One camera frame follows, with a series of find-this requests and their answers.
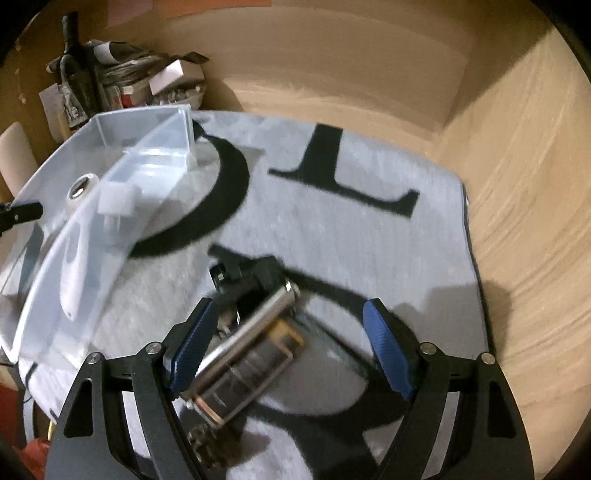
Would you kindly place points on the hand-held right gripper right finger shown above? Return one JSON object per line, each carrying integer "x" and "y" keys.
{"x": 385, "y": 350}

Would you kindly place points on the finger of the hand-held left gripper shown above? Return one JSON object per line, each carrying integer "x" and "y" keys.
{"x": 23, "y": 213}

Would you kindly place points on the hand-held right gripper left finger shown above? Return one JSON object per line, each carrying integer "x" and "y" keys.
{"x": 191, "y": 346}

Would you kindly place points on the white handheld massager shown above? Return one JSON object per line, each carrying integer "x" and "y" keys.
{"x": 74, "y": 277}

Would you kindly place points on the white plastic cap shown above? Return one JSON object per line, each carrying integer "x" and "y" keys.
{"x": 115, "y": 198}

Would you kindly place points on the small black cylindrical device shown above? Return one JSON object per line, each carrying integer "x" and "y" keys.
{"x": 263, "y": 272}

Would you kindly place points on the clear plastic storage box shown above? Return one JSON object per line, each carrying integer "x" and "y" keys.
{"x": 152, "y": 152}

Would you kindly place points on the cream humidifier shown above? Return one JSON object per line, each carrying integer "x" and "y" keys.
{"x": 16, "y": 157}

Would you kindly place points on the white paper note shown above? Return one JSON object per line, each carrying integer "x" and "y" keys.
{"x": 51, "y": 106}

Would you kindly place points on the grey mat with black letters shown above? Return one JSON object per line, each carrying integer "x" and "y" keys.
{"x": 323, "y": 230}

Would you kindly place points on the dark wine bottle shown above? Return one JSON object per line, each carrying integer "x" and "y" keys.
{"x": 81, "y": 83}

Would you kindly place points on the stack of books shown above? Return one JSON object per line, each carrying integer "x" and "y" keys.
{"x": 124, "y": 74}

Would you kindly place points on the rolled magazine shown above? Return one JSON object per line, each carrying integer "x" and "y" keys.
{"x": 115, "y": 50}

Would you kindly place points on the red cloth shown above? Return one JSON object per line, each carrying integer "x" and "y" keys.
{"x": 34, "y": 457}

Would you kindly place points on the small white box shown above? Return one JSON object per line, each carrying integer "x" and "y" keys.
{"x": 175, "y": 74}

